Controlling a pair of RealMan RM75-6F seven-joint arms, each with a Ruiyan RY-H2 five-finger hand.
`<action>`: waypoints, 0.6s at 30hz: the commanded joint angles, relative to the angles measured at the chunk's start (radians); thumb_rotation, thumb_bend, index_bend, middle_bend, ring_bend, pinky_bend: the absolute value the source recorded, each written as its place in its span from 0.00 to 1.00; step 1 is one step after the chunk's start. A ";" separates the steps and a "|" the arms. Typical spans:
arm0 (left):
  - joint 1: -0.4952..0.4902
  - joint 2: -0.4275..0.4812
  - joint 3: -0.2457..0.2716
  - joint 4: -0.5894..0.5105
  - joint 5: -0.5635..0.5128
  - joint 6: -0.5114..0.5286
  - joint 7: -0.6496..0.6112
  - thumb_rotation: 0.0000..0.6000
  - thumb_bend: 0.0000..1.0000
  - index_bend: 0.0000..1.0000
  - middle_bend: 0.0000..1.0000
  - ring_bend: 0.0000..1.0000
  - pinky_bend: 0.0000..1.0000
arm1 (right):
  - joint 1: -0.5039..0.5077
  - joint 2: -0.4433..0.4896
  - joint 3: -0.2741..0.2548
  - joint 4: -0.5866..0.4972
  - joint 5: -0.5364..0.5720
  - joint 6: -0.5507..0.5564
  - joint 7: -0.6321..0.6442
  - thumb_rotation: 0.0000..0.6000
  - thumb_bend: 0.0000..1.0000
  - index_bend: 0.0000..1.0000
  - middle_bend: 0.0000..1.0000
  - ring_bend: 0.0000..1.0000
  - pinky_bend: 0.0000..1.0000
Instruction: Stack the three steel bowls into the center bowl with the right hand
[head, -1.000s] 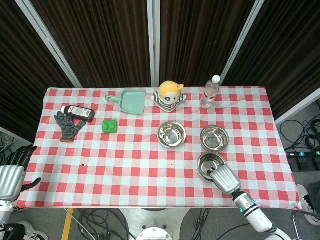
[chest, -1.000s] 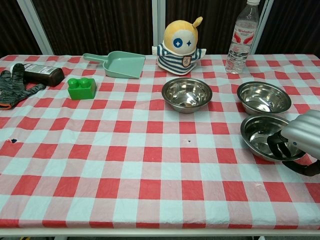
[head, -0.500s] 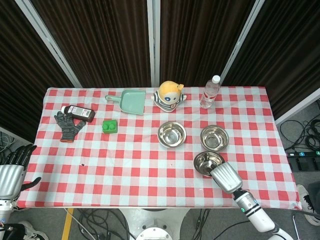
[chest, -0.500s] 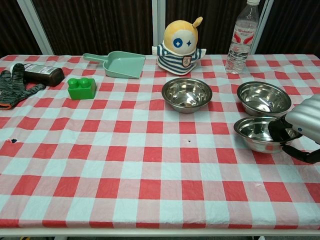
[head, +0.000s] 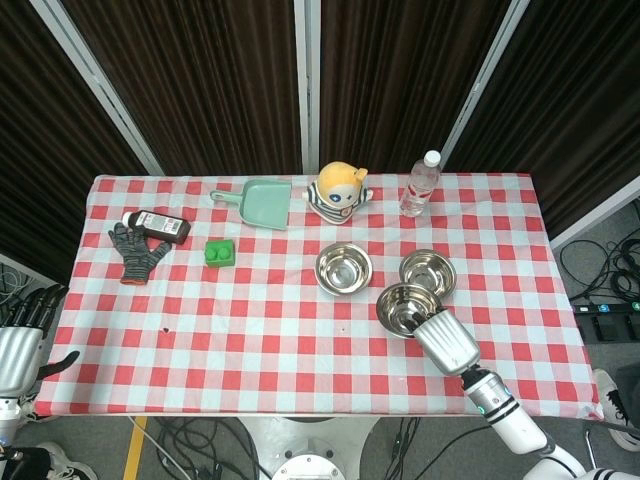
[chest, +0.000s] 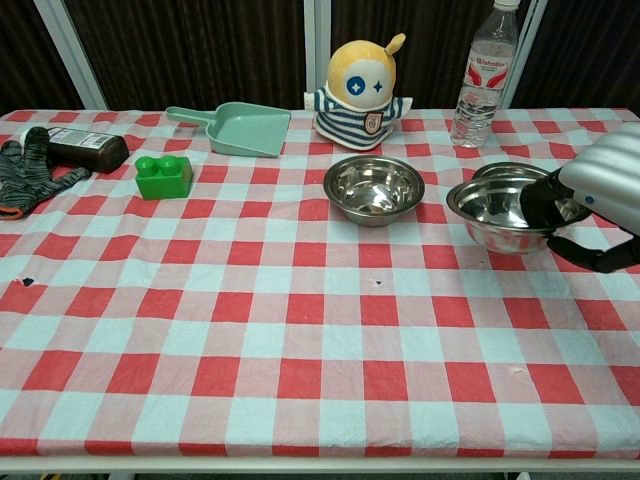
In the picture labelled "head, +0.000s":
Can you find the clear plastic water bottle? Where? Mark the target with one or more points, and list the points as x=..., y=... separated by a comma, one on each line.
x=417, y=192

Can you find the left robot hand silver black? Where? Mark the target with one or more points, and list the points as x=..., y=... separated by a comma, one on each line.
x=17, y=350

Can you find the yellow floor tape strip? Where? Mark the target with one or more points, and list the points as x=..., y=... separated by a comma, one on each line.
x=134, y=450

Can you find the green plastic dustpan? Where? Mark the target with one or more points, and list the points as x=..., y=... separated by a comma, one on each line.
x=265, y=205

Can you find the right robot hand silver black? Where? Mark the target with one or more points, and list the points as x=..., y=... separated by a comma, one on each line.
x=447, y=342

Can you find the green toy building brick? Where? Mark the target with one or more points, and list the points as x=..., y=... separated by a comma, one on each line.
x=220, y=254

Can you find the dark brown labelled bottle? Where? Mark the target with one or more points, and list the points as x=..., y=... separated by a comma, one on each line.
x=160, y=227

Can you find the white partition frame post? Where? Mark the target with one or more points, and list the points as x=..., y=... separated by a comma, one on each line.
x=306, y=90
x=100, y=87
x=482, y=80

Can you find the red white checkered tablecloth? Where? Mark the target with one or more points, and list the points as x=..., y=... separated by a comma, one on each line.
x=280, y=340

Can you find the stainless steel bowl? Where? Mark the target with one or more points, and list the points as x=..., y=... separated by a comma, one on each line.
x=344, y=270
x=430, y=270
x=397, y=310

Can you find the grey knit work glove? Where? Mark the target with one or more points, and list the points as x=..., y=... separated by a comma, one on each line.
x=135, y=255

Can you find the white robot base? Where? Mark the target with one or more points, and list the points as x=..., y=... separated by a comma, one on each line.
x=310, y=440

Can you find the white black sneaker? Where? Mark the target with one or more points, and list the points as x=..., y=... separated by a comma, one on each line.
x=72, y=465
x=612, y=400

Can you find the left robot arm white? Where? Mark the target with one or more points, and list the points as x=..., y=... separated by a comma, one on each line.
x=7, y=425

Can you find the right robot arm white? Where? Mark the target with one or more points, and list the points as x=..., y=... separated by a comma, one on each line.
x=510, y=420

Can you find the yellow plush toy striped shirt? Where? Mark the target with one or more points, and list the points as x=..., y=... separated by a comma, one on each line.
x=340, y=192

